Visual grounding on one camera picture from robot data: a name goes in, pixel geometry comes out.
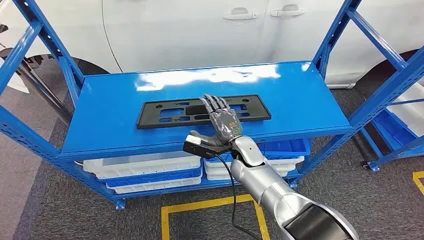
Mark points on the blue plastic tray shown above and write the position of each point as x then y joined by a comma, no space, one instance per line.
152,179
285,147
394,129

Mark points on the blue metal shelf rack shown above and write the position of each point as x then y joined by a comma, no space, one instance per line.
116,109

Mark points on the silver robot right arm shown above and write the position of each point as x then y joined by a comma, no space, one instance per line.
275,188

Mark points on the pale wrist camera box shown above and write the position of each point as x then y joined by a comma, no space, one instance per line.
198,147

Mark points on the white plastic tray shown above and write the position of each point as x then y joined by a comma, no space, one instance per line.
149,169
215,175
285,162
410,112
155,187

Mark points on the black metal bar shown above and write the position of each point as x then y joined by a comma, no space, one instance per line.
46,92

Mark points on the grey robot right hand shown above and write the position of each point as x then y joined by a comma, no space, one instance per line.
223,124

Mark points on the white car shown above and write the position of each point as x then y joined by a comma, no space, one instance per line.
182,33

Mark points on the blue wheeled metal rack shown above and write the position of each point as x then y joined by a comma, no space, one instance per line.
376,165

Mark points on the black plastic bracket part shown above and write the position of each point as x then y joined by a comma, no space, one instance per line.
152,116

